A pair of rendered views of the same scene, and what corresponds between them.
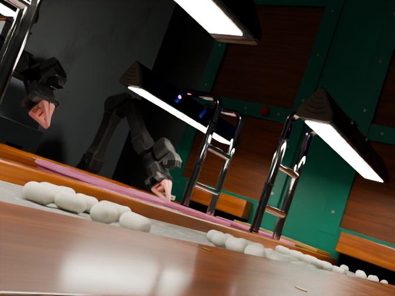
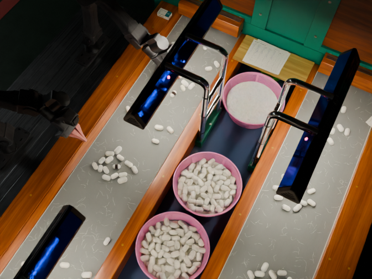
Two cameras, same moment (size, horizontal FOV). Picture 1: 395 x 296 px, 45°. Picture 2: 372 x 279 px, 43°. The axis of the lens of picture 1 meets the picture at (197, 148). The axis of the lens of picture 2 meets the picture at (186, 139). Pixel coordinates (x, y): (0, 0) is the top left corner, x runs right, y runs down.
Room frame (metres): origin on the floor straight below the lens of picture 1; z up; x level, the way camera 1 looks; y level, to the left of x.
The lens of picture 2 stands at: (0.52, 0.22, 2.42)
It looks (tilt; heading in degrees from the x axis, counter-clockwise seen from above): 62 degrees down; 349
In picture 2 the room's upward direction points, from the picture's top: 3 degrees clockwise
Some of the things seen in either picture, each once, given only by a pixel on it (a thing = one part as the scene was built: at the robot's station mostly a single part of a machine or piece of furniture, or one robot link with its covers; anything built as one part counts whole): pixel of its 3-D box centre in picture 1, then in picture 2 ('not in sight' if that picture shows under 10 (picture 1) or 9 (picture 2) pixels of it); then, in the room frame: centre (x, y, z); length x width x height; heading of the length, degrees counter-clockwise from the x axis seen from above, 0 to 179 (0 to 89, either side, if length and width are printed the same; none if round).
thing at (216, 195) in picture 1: (191, 164); (194, 92); (1.51, 0.00, 0.90); 0.20 x 0.19 x 0.45; 144
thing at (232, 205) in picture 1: (216, 199); (210, 15); (1.95, -0.15, 0.83); 0.30 x 0.06 x 0.07; 54
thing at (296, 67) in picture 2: (281, 237); (273, 60); (1.71, -0.39, 0.77); 0.33 x 0.15 x 0.01; 54
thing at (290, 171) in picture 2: (354, 143); (323, 118); (1.23, -0.39, 1.08); 0.62 x 0.08 x 0.07; 144
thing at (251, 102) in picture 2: not in sight; (251, 104); (1.54, -0.26, 0.71); 0.22 x 0.22 x 0.06
